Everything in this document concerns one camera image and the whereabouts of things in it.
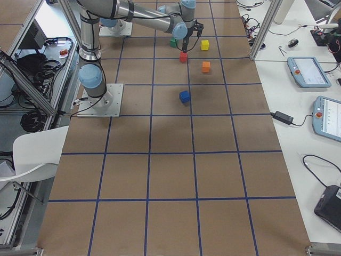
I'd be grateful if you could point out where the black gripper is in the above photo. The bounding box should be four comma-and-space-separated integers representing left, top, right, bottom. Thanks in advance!
182, 19, 204, 53

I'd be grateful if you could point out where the red wooden block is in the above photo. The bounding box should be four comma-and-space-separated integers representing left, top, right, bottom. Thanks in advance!
179, 51, 188, 63

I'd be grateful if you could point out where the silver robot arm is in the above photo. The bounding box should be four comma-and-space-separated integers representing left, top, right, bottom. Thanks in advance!
78, 1, 204, 108
88, 1, 196, 34

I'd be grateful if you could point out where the green wooden block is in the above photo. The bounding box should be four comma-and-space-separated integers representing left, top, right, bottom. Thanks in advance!
169, 37, 177, 48

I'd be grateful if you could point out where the yellow wooden block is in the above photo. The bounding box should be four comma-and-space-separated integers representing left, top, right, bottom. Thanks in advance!
200, 40, 210, 51

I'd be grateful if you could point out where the orange wooden block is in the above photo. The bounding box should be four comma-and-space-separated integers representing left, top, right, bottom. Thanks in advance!
201, 61, 211, 73

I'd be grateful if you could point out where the blue wooden block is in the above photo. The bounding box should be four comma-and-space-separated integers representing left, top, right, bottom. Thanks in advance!
179, 91, 191, 104

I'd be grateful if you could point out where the black computer mouse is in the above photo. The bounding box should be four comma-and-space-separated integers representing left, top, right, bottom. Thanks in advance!
287, 38, 299, 48

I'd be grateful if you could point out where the black power adapter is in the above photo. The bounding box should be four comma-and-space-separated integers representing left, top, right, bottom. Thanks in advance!
271, 111, 294, 125

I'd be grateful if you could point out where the far blue teach pendant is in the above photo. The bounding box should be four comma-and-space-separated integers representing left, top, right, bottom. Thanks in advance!
287, 57, 331, 88

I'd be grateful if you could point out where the blue teach pendant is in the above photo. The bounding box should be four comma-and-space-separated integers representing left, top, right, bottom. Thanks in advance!
287, 57, 331, 88
312, 96, 340, 141

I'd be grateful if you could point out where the near blue teach pendant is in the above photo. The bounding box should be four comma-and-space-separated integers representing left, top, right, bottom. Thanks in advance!
312, 96, 340, 141

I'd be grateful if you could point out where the white chair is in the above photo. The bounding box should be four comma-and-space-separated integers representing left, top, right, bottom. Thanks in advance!
1, 126, 69, 182

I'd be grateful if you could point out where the black tablet device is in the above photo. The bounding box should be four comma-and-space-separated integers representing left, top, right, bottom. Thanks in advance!
314, 185, 340, 232

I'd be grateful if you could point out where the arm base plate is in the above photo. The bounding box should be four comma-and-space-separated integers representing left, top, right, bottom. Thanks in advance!
76, 83, 124, 118
99, 18, 133, 37

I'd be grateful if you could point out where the aluminium frame post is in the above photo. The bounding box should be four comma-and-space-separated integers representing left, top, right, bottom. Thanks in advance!
249, 0, 282, 61

